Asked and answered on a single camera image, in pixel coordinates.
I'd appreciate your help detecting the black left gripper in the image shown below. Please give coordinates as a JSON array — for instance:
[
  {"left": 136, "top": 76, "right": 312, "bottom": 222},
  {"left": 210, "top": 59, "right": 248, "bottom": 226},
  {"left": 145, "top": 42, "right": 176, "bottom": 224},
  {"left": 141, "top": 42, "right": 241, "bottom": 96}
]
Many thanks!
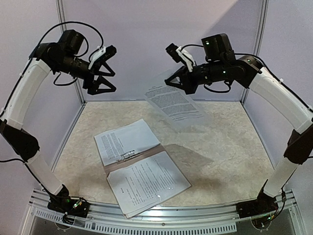
[{"left": 56, "top": 53, "right": 117, "bottom": 94}]

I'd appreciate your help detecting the white agreement sheet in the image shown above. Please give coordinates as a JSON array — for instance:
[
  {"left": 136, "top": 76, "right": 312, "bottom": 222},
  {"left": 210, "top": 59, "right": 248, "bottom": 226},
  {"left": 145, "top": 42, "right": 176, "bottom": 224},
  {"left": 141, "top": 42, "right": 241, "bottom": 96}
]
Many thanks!
[
  {"left": 94, "top": 119, "right": 160, "bottom": 164},
  {"left": 142, "top": 70, "right": 208, "bottom": 130}
]

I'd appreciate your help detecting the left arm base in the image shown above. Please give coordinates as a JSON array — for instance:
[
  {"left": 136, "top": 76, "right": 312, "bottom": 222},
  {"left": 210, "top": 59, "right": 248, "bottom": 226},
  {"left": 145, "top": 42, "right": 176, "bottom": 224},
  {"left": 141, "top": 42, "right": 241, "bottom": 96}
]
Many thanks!
[{"left": 47, "top": 185, "right": 90, "bottom": 218}]

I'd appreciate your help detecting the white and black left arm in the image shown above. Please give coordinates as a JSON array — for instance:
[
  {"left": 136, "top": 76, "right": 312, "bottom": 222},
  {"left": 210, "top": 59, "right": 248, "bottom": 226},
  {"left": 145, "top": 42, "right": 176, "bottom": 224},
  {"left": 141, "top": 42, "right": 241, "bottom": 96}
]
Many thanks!
[{"left": 0, "top": 30, "right": 117, "bottom": 212}]

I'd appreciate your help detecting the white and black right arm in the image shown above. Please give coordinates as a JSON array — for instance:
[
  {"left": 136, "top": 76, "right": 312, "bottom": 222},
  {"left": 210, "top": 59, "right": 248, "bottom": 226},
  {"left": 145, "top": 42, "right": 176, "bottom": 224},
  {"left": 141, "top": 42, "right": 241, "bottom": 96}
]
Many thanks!
[{"left": 165, "top": 33, "right": 313, "bottom": 213}]

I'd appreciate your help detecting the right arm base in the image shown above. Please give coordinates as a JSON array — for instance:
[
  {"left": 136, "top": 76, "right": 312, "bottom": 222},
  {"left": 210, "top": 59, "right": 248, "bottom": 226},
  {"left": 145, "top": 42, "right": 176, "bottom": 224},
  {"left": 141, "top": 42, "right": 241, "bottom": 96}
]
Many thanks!
[{"left": 236, "top": 185, "right": 287, "bottom": 221}]

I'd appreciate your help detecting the metal folder clip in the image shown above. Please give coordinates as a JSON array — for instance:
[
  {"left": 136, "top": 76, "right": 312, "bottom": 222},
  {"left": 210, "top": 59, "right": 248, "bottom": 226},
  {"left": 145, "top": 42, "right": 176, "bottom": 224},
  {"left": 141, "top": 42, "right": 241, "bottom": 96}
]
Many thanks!
[{"left": 117, "top": 150, "right": 135, "bottom": 162}]

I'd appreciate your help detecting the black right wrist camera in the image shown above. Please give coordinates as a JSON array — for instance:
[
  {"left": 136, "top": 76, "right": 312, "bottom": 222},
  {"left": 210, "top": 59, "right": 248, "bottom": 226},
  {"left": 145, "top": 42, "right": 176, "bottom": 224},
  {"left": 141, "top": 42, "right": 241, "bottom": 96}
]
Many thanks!
[{"left": 165, "top": 43, "right": 196, "bottom": 72}]

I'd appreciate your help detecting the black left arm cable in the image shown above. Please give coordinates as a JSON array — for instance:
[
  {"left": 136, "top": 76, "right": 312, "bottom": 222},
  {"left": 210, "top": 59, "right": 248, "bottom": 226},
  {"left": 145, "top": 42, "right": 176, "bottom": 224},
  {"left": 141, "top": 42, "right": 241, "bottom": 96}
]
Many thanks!
[{"left": 39, "top": 21, "right": 105, "bottom": 86}]

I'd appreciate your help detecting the aluminium front rail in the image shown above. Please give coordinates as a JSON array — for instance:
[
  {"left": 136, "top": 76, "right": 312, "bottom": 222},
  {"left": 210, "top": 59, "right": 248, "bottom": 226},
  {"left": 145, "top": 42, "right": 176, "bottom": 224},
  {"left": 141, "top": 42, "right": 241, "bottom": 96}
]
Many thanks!
[{"left": 22, "top": 190, "right": 306, "bottom": 235}]

